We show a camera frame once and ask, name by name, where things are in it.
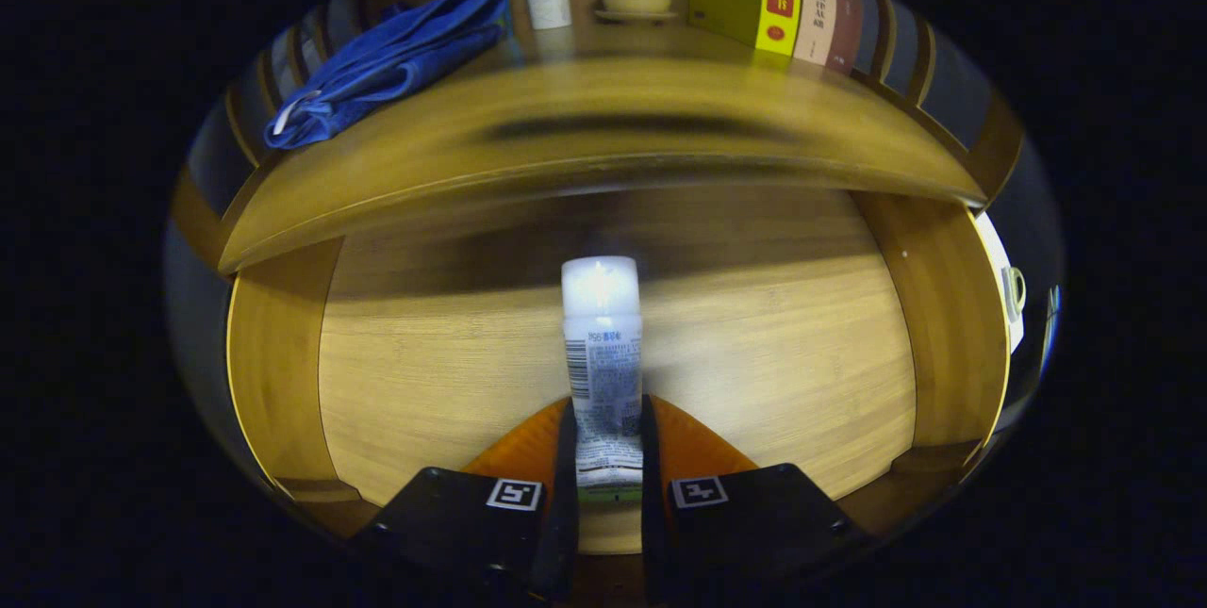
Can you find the white drawer unit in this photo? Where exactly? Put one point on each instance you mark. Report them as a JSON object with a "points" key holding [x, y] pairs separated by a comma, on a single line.
{"points": [[995, 254]]}

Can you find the brown book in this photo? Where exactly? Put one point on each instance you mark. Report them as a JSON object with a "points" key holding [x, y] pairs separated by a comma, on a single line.
{"points": [[846, 24]]}

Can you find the wooden countertop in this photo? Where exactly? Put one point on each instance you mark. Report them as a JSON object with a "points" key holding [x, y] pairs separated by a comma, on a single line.
{"points": [[603, 99]]}

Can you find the blue towel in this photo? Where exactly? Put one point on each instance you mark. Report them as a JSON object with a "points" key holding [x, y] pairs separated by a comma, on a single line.
{"points": [[396, 61]]}

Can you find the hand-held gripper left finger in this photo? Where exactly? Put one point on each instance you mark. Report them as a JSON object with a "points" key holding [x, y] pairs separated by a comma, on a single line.
{"points": [[566, 495]]}

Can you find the white squeeze tube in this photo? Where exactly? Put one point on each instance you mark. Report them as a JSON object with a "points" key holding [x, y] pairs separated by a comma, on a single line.
{"points": [[602, 353]]}

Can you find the orange and beige book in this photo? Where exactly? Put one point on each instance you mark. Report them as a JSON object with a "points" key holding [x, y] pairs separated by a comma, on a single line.
{"points": [[816, 14]]}

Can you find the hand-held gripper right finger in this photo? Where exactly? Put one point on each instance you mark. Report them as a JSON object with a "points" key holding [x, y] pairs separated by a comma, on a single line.
{"points": [[653, 495]]}

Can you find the wooden drawer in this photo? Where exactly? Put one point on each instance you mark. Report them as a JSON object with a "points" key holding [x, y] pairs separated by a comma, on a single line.
{"points": [[453, 372]]}

